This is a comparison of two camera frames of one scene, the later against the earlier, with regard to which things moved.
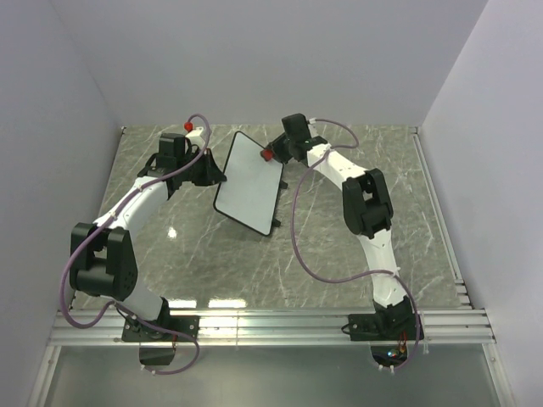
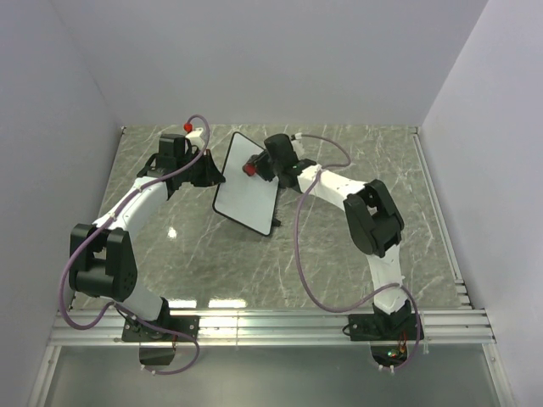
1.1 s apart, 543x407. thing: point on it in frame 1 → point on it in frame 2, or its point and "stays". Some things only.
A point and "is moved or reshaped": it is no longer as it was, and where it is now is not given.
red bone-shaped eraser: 267,154 is moved or reshaped
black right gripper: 274,146 → 261,158
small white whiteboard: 249,191 stays
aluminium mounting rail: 272,326 stays
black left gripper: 213,175 stays
